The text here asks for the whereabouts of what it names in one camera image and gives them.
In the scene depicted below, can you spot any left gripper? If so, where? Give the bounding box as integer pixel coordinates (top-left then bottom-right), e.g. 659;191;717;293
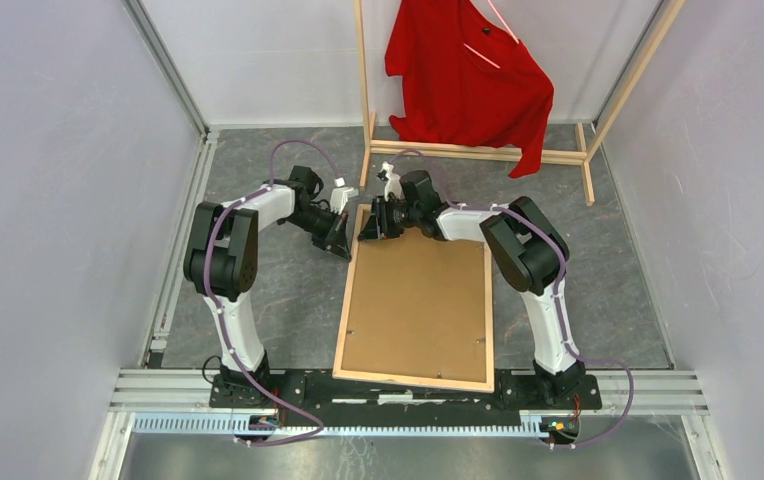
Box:
284;206;353;263

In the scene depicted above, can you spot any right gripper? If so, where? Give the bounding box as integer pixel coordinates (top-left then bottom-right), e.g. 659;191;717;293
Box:
356;196;419;243

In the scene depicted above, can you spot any brown cardboard backing board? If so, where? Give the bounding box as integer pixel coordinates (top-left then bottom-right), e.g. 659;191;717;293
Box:
343;235;488;384

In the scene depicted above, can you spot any wooden picture frame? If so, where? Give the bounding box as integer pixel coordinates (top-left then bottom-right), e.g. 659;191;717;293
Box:
332;202;496;395

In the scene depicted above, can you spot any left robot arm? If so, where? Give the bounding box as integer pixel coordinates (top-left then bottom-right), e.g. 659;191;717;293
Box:
183;166;358;408

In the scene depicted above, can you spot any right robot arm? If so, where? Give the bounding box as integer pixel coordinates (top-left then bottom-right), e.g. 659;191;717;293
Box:
358;164;586;408

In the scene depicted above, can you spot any wooden clothes rack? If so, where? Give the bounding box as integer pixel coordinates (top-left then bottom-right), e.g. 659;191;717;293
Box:
353;0;685;206

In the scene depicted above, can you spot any red t-shirt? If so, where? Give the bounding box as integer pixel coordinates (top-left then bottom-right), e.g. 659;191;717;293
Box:
385;1;554;178

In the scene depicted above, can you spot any pink clothes hanger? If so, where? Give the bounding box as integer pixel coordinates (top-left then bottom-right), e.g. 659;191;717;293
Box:
464;0;521;69

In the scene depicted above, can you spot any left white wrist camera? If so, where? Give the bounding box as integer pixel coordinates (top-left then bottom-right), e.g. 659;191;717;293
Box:
329;177;359;214

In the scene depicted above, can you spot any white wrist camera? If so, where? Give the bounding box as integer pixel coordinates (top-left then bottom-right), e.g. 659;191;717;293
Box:
376;161;404;200
329;177;359;214

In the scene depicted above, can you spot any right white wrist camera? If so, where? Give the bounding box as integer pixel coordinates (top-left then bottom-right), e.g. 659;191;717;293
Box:
376;161;404;200

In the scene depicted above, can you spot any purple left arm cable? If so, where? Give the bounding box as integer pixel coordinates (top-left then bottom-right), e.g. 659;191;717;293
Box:
203;140;350;448

